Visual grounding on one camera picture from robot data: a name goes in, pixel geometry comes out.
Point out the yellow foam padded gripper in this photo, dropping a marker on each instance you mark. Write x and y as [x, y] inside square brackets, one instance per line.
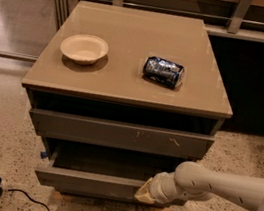
[156, 191]

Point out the grey drawer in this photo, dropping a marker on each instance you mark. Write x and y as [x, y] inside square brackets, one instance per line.
[120, 135]
[101, 172]

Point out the crushed blue soda can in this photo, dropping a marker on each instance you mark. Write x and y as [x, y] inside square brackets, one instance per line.
[163, 72]

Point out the grey drawer cabinet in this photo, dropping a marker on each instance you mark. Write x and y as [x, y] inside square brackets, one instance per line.
[115, 89]

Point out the grey top drawer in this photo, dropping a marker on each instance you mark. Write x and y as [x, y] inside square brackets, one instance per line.
[120, 135]

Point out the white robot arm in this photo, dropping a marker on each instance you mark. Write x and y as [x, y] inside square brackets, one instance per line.
[192, 181]

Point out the white paper bowl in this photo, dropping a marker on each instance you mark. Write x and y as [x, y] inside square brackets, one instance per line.
[84, 49]

